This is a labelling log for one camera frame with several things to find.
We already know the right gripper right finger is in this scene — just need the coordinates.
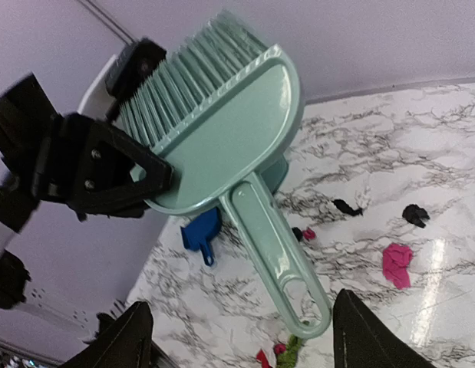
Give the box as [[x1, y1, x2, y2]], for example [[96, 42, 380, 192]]
[[332, 289, 433, 368]]

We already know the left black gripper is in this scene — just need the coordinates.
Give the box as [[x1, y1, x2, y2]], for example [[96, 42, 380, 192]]
[[0, 73, 174, 232]]

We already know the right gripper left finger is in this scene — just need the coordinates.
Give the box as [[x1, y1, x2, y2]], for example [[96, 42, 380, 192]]
[[62, 301, 153, 368]]

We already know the blue plastic dustpan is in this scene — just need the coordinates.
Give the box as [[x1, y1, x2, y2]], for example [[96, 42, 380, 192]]
[[180, 208, 222, 267]]

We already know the teal hand brush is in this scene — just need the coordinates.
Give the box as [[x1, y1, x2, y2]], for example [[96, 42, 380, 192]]
[[119, 11, 332, 339]]

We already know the green paper scrap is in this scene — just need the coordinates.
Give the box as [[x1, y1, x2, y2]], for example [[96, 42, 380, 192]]
[[276, 335, 304, 368]]

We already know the pink paper scrap centre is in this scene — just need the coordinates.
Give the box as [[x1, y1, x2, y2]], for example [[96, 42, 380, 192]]
[[382, 243, 413, 290]]

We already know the black and pink paper scrap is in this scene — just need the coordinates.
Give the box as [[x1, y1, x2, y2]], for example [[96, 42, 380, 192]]
[[292, 227, 316, 242]]

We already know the black and white paper scrap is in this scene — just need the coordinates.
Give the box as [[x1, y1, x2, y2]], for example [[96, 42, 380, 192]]
[[332, 199, 363, 217]]

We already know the black paper scrap right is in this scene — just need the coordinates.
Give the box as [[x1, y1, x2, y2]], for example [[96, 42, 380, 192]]
[[402, 204, 430, 228]]

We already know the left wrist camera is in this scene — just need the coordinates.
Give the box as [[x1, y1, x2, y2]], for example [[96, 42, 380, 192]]
[[78, 38, 167, 122]]

